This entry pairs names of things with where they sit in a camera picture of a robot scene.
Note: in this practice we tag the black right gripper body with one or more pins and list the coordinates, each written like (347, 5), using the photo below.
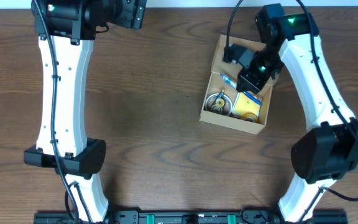
(248, 82)

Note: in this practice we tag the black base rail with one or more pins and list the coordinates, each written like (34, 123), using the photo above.
(253, 216)

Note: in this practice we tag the white masking tape roll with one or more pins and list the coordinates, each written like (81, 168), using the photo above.
(227, 108)

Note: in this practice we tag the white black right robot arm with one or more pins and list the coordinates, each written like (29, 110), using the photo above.
(329, 149)

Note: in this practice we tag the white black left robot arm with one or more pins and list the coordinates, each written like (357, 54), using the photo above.
(66, 31)

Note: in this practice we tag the yellow sticky note pad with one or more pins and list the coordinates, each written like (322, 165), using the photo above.
(244, 105)

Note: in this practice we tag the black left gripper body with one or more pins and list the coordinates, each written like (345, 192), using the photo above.
(134, 14)

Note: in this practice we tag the cardboard box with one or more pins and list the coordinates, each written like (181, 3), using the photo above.
(216, 84)

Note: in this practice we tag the blue ballpoint pen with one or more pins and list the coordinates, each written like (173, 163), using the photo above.
(231, 83)

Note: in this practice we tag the yellow black correction tape dispenser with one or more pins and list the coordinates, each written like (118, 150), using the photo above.
(218, 103)

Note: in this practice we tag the yellow clear tape roll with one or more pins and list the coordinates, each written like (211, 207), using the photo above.
(250, 117)

